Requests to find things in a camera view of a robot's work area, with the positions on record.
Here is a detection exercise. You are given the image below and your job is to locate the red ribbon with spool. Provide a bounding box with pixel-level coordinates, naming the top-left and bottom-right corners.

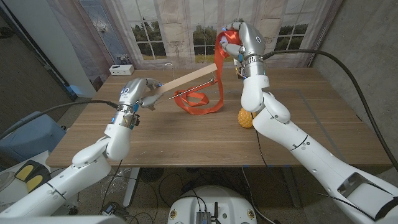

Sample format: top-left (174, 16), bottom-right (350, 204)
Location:
top-left (174, 29), bottom-right (243, 116)

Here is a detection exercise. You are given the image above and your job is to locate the black yellow foot pedal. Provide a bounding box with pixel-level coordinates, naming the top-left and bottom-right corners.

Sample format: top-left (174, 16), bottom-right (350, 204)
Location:
top-left (14, 159), bottom-right (53, 197)

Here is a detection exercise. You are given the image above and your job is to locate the blue plastic bin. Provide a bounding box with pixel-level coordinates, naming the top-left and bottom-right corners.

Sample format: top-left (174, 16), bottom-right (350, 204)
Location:
top-left (0, 111), bottom-right (67, 163)

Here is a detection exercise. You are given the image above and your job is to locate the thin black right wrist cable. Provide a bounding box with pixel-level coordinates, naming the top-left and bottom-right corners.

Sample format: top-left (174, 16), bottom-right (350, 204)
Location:
top-left (254, 129), bottom-right (377, 222)

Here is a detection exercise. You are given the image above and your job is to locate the small black floor device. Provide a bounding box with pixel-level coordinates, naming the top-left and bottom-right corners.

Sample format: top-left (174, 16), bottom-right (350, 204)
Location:
top-left (101, 201), bottom-right (128, 218)

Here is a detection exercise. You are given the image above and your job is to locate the grey electronics box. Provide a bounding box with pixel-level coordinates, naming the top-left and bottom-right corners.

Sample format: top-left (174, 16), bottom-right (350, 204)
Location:
top-left (195, 211), bottom-right (213, 224)

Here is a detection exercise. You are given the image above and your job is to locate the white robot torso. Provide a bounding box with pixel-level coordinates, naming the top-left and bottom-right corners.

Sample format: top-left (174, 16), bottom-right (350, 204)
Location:
top-left (167, 185), bottom-right (259, 224)

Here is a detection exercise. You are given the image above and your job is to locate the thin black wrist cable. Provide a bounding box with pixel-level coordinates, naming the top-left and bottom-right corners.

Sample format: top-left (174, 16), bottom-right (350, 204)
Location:
top-left (254, 129), bottom-right (377, 222)
top-left (98, 159), bottom-right (124, 215)

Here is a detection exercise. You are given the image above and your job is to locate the white robot base edge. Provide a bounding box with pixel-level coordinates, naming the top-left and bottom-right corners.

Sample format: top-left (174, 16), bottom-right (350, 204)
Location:
top-left (0, 214), bottom-right (127, 224)

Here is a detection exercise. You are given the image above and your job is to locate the clear plastic sheet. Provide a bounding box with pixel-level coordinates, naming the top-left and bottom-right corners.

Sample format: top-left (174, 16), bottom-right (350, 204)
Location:
top-left (101, 167), bottom-right (132, 200)

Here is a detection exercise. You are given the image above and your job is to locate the yellow toy pineapple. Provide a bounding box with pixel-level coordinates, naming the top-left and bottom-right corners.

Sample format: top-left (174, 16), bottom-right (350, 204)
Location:
top-left (237, 107), bottom-right (257, 129)

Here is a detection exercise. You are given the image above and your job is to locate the thin black left wrist cable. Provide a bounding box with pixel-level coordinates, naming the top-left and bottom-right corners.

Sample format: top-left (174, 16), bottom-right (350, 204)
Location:
top-left (98, 159), bottom-right (124, 215)

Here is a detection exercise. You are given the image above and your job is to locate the white power strip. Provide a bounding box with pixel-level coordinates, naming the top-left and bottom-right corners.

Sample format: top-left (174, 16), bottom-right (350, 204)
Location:
top-left (108, 63), bottom-right (136, 77)

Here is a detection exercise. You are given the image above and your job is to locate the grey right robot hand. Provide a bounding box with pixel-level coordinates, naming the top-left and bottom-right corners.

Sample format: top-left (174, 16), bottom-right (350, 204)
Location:
top-left (221, 21), bottom-right (267, 62)

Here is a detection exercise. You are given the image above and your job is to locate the grey table leg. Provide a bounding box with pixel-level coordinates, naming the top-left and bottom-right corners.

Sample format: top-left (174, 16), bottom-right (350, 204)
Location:
top-left (280, 167), bottom-right (303, 209)

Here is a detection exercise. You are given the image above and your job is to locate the printed window backdrop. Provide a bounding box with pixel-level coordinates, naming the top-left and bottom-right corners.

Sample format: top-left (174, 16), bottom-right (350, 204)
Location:
top-left (46, 0), bottom-right (343, 91)

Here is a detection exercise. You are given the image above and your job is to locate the wooden clip hanger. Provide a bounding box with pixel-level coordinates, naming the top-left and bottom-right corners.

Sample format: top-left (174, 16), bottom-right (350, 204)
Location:
top-left (146, 62), bottom-right (219, 111)

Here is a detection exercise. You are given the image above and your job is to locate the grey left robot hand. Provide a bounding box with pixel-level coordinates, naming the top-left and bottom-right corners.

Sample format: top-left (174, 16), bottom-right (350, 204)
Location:
top-left (119, 77), bottom-right (164, 111)

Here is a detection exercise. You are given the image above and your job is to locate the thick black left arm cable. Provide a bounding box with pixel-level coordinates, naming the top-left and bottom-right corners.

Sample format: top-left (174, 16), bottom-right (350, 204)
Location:
top-left (0, 99), bottom-right (121, 141)

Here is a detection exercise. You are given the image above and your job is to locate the white table leg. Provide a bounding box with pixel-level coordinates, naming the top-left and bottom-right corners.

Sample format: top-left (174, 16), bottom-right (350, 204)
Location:
top-left (123, 167), bottom-right (141, 208)

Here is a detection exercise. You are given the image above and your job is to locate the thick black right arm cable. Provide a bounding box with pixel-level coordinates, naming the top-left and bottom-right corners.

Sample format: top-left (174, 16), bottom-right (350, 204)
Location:
top-left (262, 49), bottom-right (398, 172)

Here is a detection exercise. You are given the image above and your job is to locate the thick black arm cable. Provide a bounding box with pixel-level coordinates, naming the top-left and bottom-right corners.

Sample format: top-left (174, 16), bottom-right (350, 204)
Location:
top-left (262, 49), bottom-right (398, 172)
top-left (0, 99), bottom-right (121, 141)

